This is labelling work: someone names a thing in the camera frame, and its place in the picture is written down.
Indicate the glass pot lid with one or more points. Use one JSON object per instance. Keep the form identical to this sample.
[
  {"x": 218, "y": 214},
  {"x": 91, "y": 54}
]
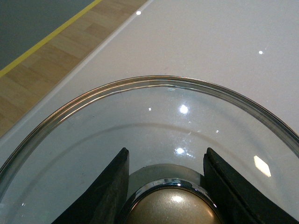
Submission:
[{"x": 167, "y": 124}]

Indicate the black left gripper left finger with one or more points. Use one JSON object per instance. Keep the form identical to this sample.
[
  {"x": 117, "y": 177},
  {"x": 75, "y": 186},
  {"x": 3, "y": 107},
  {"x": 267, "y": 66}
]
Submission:
[{"x": 103, "y": 200}]

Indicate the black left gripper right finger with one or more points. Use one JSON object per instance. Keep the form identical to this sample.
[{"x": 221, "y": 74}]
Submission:
[{"x": 237, "y": 200}]

